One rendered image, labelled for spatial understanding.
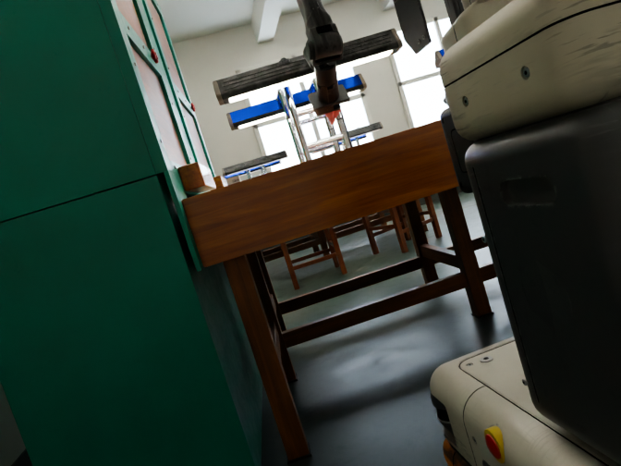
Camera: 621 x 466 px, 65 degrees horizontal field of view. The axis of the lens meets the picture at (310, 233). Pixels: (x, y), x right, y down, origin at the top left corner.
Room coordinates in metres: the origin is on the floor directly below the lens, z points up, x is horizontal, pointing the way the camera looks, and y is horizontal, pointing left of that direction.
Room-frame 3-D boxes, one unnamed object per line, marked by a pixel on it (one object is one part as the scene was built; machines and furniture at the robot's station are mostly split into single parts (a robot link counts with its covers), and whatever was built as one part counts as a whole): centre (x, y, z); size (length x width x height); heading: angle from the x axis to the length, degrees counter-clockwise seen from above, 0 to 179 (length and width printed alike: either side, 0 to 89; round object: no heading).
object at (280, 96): (2.10, -0.13, 0.90); 0.20 x 0.19 x 0.45; 94
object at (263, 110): (2.18, -0.12, 1.08); 0.62 x 0.08 x 0.07; 94
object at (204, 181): (1.53, 0.28, 0.83); 0.30 x 0.06 x 0.07; 4
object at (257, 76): (1.62, -0.15, 1.08); 0.62 x 0.08 x 0.07; 94
